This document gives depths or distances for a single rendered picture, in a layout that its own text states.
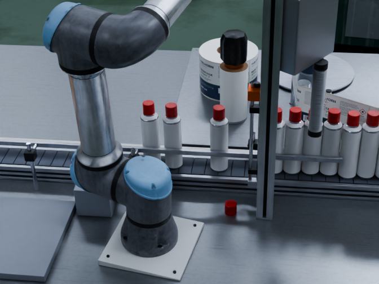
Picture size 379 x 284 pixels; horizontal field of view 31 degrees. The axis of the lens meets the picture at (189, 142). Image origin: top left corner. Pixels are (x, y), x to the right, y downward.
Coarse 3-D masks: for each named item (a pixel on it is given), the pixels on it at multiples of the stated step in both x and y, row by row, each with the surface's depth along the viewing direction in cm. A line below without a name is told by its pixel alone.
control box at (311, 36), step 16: (288, 0) 153; (304, 0) 152; (320, 0) 158; (336, 0) 163; (288, 16) 155; (304, 16) 155; (320, 16) 160; (336, 16) 166; (288, 32) 157; (304, 32) 157; (320, 32) 163; (288, 48) 159; (304, 48) 160; (320, 48) 166; (288, 64) 161; (304, 64) 163
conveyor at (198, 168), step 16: (0, 160) 208; (16, 160) 207; (48, 160) 207; (64, 160) 207; (192, 160) 205; (208, 160) 204; (240, 160) 204; (240, 176) 197; (256, 176) 197; (288, 176) 197; (304, 176) 196; (320, 176) 196; (336, 176) 196
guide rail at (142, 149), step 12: (0, 144) 202; (12, 144) 201; (24, 144) 201; (48, 144) 200; (60, 144) 199; (72, 144) 199; (216, 156) 194; (228, 156) 193; (240, 156) 193; (276, 156) 191; (288, 156) 191; (300, 156) 191; (312, 156) 190; (324, 156) 190
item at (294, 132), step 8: (296, 112) 187; (288, 120) 190; (296, 120) 188; (288, 128) 189; (296, 128) 188; (288, 136) 191; (296, 136) 190; (288, 144) 192; (296, 144) 191; (288, 152) 193; (296, 152) 193; (288, 160) 195; (288, 168) 196; (296, 168) 196
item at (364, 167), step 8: (368, 112) 185; (376, 112) 185; (368, 120) 185; (376, 120) 185; (368, 128) 186; (376, 128) 186; (368, 136) 187; (376, 136) 186; (360, 144) 190; (368, 144) 188; (376, 144) 188; (360, 152) 191; (368, 152) 189; (376, 152) 190; (360, 160) 192; (368, 160) 191; (376, 160) 192; (360, 168) 193; (368, 168) 192; (360, 176) 195; (368, 176) 194
